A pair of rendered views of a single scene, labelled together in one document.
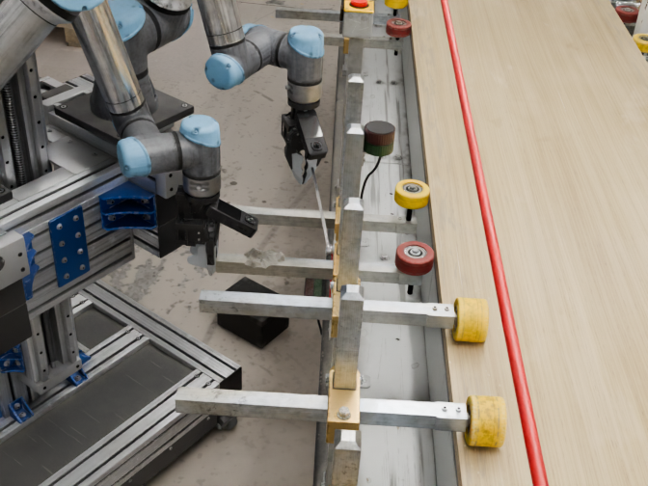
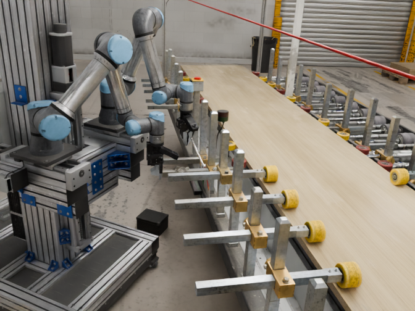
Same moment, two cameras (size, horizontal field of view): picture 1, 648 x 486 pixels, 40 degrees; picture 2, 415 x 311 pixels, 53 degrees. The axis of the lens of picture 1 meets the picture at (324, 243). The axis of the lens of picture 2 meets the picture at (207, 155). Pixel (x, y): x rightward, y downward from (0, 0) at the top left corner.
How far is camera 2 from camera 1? 0.63 m
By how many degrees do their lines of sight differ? 16
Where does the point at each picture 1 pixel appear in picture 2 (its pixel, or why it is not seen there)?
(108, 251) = (109, 181)
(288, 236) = (157, 195)
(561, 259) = (291, 158)
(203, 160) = (159, 127)
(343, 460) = (257, 197)
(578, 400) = (316, 193)
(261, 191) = (140, 180)
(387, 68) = not seen: hidden behind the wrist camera
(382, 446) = not seen: hidden behind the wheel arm
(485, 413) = (290, 193)
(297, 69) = (184, 97)
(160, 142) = (143, 120)
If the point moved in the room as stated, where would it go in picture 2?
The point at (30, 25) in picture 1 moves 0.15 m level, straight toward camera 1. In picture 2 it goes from (102, 70) to (114, 78)
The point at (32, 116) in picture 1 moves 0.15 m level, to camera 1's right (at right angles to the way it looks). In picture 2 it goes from (79, 123) to (109, 122)
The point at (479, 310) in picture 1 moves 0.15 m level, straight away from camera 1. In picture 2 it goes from (274, 168) to (270, 155)
